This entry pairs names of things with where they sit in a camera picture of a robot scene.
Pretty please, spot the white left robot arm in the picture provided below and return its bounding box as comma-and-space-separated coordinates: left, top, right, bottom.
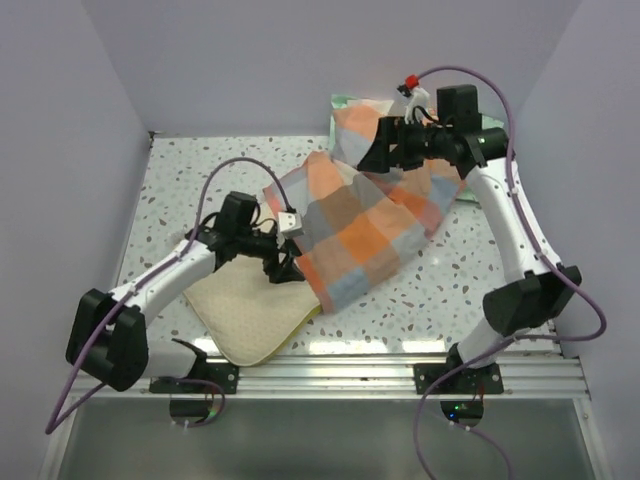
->
65, 191, 304, 393

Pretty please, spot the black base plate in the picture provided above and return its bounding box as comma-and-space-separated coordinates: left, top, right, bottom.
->
149, 362, 239, 394
413, 363, 504, 395

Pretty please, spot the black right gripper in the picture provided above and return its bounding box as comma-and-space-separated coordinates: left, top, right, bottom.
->
357, 117, 451, 174

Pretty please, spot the green cartoon print pillow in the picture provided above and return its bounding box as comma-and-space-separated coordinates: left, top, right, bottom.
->
328, 94, 504, 204

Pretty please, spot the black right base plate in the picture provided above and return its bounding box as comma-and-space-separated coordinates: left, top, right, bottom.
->
413, 363, 504, 395

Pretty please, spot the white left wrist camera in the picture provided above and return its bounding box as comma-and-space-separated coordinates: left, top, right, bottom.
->
276, 211, 303, 239

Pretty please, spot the cream pillow yellow trim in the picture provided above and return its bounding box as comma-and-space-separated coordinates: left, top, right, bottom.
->
184, 257, 322, 367

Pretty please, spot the aluminium mounting rail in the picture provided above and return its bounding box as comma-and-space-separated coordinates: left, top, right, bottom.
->
64, 327, 591, 400

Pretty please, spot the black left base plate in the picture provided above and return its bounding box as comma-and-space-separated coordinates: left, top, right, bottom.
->
149, 362, 239, 394

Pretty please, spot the orange grey plaid pillowcase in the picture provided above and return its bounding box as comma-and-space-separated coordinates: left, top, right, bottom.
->
263, 105, 465, 313

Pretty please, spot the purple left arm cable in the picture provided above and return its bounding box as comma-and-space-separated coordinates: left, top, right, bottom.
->
44, 157, 296, 435

